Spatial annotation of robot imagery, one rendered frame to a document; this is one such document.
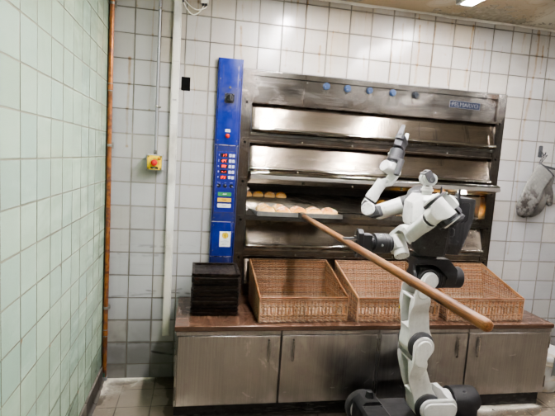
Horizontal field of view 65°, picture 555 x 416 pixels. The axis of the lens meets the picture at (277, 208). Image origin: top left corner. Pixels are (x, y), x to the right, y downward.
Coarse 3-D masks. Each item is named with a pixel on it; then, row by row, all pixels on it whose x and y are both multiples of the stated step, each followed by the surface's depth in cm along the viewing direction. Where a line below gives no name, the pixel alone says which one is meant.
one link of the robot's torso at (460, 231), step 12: (408, 204) 225; (420, 204) 214; (468, 204) 215; (408, 216) 224; (468, 216) 215; (456, 228) 216; (468, 228) 216; (408, 240) 225; (420, 240) 217; (432, 240) 216; (444, 240) 216; (456, 240) 217; (420, 252) 219; (432, 252) 218; (444, 252) 218; (456, 252) 219
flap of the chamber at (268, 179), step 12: (252, 180) 289; (264, 180) 288; (276, 180) 287; (288, 180) 285; (300, 180) 286; (312, 180) 288; (324, 180) 289; (336, 180) 291; (348, 180) 292; (456, 192) 322; (468, 192) 321; (480, 192) 319; (492, 192) 318
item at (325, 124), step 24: (264, 120) 292; (288, 120) 295; (312, 120) 298; (336, 120) 302; (360, 120) 305; (384, 120) 309; (408, 120) 313; (432, 120) 317; (432, 144) 314; (456, 144) 314; (480, 144) 317
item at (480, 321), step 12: (324, 228) 221; (348, 240) 188; (360, 252) 172; (384, 264) 151; (396, 276) 141; (408, 276) 135; (420, 288) 126; (432, 288) 122; (444, 300) 114; (456, 300) 112; (456, 312) 109; (468, 312) 105; (480, 324) 100; (492, 324) 99
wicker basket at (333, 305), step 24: (264, 264) 299; (288, 264) 302; (312, 264) 306; (264, 288) 297; (288, 288) 300; (312, 288) 304; (336, 288) 285; (264, 312) 271; (288, 312) 259; (312, 312) 276; (336, 312) 265
